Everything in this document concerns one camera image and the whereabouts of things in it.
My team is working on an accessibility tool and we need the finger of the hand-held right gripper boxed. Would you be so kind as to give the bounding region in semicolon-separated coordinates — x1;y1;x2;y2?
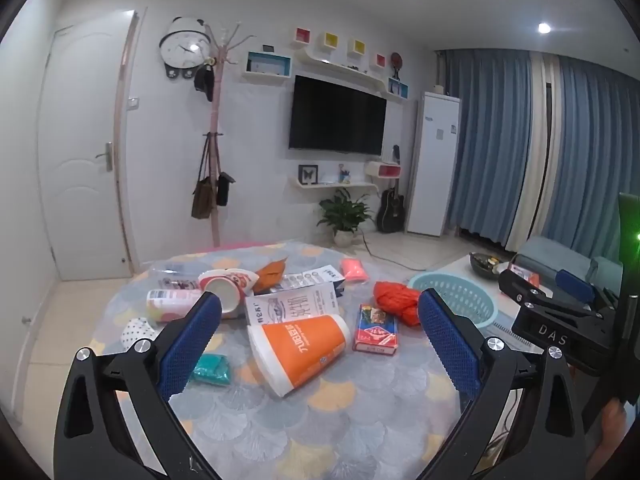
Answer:
555;269;621;308
497;255;608;320

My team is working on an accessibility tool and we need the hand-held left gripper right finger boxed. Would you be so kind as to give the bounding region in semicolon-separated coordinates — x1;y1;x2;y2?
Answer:
417;287;588;480

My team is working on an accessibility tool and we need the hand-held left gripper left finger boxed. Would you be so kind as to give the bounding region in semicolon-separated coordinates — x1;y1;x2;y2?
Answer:
52;290;226;480

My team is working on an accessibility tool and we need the teal snack packet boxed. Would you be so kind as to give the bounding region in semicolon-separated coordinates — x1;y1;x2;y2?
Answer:
192;353;232;388

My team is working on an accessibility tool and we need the light blue plastic basket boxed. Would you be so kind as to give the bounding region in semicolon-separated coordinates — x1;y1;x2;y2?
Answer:
407;272;498;333

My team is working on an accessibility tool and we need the pink white plastic bottle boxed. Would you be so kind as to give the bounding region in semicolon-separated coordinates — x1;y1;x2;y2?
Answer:
146;288;203;323

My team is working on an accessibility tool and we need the white dotted sock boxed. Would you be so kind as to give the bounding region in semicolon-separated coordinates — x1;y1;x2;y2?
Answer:
122;317;158;353

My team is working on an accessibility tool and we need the orange mesh bag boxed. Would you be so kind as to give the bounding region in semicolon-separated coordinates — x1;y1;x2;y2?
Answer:
374;281;421;328

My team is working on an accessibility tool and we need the clear plastic bag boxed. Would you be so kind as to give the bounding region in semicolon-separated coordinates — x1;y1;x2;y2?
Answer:
147;260;206;291

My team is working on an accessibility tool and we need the red card box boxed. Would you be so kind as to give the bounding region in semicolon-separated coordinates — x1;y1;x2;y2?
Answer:
352;304;398;354

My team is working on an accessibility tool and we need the red white noodle cup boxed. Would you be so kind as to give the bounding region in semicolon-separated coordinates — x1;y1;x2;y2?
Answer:
198;268;261;320

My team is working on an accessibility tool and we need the white carton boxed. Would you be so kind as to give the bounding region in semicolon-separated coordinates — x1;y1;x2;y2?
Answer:
245;282;337;327

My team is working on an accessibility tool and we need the large orange paper cup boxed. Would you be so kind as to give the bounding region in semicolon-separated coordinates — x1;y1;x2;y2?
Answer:
247;314;351;398

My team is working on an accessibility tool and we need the pink snack packet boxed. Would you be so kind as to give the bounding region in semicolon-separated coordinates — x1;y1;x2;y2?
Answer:
340;258;369;283

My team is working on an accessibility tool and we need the white printed leaflet box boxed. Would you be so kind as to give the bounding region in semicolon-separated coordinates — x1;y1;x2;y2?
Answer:
277;264;346;301

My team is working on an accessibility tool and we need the person's right hand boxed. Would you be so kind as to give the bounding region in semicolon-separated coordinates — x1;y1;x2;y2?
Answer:
590;400;633;466

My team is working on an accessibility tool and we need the orange box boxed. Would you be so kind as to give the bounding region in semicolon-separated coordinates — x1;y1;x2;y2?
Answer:
510;265;541;288

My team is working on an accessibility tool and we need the dark bowl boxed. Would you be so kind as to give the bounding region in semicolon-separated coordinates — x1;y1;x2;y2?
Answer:
469;252;501;278

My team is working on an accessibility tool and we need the teal sofa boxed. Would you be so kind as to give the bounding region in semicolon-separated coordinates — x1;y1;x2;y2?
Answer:
517;236;623;301

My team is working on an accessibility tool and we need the grey scale-pattern tablecloth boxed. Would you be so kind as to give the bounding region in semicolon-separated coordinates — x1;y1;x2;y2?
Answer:
97;240;468;480

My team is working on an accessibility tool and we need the white sheer curtain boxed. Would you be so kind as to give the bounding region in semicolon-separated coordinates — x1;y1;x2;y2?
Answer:
505;52;561;256

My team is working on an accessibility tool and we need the blue curtain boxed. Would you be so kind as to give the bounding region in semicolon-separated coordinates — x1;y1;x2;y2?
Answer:
545;55;640;266
442;50;533;251

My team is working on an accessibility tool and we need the white standing air conditioner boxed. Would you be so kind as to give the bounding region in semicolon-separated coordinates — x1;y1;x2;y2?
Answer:
406;91;461;237

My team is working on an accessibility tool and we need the brown hanging bag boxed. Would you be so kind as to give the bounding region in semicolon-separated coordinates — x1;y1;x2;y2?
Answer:
191;135;217;220

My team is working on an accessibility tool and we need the black hanging bag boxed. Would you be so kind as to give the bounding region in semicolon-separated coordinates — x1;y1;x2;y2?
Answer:
216;135;236;207

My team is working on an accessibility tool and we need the green potted plant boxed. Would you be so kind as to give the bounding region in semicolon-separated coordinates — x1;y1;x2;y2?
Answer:
317;187;373;247

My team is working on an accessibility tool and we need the red white drawer shelf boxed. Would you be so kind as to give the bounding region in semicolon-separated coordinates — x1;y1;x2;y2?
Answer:
365;161;402;181

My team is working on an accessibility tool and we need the white door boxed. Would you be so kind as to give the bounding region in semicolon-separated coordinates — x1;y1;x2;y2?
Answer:
40;25;136;281

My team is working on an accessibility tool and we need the pink coat rack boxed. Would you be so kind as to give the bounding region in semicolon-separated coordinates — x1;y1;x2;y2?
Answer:
202;20;281;252

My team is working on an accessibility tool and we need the black hat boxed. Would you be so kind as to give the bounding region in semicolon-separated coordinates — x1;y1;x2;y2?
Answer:
194;65;216;102

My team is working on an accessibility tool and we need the blue white box shelf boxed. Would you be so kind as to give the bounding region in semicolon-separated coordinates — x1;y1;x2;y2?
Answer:
243;51;292;81

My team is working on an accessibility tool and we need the floor cable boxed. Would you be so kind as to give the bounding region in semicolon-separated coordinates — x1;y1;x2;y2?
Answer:
362;232;441;267

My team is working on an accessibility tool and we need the low white wall shelf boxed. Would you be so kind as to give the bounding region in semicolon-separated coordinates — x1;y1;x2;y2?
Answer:
288;177;381;196

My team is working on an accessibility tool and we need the metal door handle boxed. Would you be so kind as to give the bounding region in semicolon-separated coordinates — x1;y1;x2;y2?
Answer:
95;142;115;173

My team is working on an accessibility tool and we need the black wall television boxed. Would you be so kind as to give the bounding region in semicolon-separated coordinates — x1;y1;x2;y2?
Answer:
288;75;388;157

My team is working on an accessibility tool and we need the curved white wall shelf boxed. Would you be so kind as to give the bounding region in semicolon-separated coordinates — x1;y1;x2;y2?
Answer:
292;47;401;101

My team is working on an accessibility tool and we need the panda wall clock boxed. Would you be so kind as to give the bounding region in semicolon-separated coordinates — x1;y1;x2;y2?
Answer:
160;17;211;81

